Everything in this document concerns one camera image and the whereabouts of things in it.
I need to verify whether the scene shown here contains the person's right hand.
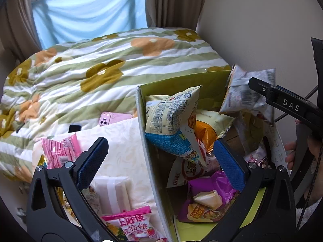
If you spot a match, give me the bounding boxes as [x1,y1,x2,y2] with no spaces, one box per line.
[285,135,323,199]

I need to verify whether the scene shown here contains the orange snack packet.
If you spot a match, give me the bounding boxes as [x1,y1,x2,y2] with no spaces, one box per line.
[194,120,221,154]

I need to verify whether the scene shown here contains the pink and white candy packet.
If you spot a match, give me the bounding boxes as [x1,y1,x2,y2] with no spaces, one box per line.
[100,205,167,242]

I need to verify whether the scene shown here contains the pink striped snack packet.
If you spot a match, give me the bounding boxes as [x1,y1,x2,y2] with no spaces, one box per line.
[40,133,82,169]

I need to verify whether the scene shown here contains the cream and blue snack bag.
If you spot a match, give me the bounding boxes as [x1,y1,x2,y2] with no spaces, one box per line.
[145,85,210,168]

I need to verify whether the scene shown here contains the red and white snack bag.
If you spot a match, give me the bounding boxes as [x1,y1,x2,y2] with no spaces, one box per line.
[167,156,220,188]

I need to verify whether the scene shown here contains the yellow orange snack bag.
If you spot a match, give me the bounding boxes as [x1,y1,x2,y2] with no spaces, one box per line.
[195,110,236,142]

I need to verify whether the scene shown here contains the grey-brown curtain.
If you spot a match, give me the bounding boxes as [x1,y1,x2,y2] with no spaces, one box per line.
[145,0,206,31]
[0,0,43,66]

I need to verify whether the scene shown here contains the white and brown small packet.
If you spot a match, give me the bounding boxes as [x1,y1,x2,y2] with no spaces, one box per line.
[243,146,272,170]

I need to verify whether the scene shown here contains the pink smartphone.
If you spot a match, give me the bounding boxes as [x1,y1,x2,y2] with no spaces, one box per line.
[99,111,133,127]

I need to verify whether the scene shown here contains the black cable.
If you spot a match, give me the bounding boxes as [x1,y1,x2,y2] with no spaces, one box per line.
[298,144,323,232]

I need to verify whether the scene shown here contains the green cardboard box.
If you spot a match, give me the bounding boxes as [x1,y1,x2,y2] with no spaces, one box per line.
[136,70,287,242]

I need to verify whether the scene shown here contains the grey chips bag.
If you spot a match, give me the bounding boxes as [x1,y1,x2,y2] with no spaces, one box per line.
[219,64,276,124]

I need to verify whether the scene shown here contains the light blue cloth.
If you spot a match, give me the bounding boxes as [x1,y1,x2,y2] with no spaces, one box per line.
[31,0,148,49]

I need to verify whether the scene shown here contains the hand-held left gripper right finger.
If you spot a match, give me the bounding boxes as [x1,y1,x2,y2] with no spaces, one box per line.
[199,138,297,242]

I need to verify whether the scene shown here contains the white tissue pack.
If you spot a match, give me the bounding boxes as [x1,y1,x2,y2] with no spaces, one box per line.
[92,175,133,215]

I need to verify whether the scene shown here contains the purple snack bag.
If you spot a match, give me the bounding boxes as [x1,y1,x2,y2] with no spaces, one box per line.
[177,170,240,223]

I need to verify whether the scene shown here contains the floral striped duvet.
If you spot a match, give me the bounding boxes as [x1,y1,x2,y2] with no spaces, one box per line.
[0,28,233,184]

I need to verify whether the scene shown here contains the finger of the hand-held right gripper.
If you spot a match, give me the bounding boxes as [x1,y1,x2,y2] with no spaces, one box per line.
[248,77,322,123]

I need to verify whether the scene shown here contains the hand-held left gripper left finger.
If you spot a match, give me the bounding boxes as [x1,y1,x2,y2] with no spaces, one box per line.
[26,137,119,242]

